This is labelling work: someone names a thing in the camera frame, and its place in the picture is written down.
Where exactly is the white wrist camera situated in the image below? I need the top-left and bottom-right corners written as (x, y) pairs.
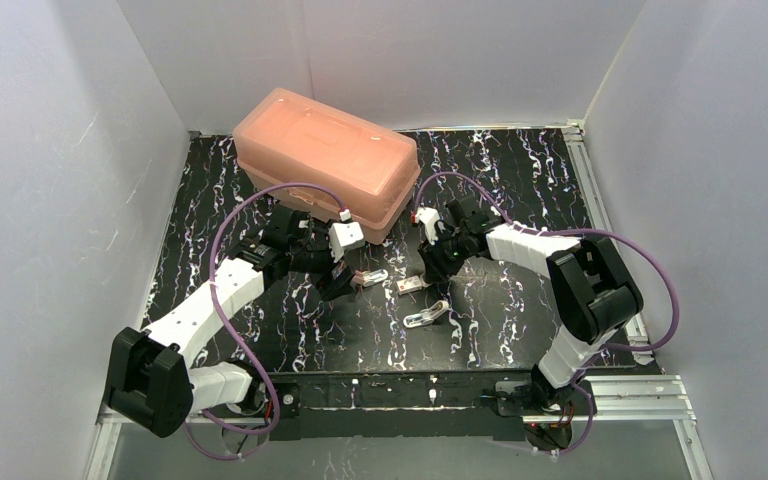
top-left (328, 209), bottom-right (366, 261)
top-left (411, 207), bottom-right (441, 245)

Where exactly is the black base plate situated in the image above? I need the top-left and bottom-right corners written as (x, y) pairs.
top-left (269, 369), bottom-right (595, 442)

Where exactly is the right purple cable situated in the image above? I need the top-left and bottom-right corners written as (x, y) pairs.
top-left (410, 171), bottom-right (681, 458)

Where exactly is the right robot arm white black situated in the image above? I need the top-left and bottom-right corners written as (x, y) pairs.
top-left (412, 197), bottom-right (644, 406)

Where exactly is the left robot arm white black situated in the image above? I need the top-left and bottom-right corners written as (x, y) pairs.
top-left (102, 206), bottom-right (365, 438)

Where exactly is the pink translucent plastic box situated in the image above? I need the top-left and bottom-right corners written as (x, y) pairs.
top-left (232, 88), bottom-right (420, 245)

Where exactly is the white mini stapler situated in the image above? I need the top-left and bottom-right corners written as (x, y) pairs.
top-left (402, 300), bottom-right (451, 329)

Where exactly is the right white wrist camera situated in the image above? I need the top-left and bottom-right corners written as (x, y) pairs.
top-left (411, 207), bottom-right (441, 245)

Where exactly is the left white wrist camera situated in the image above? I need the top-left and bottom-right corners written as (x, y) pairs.
top-left (328, 209), bottom-right (366, 261)

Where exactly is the pink mini stapler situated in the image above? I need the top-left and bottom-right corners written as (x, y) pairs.
top-left (351, 269), bottom-right (389, 288)

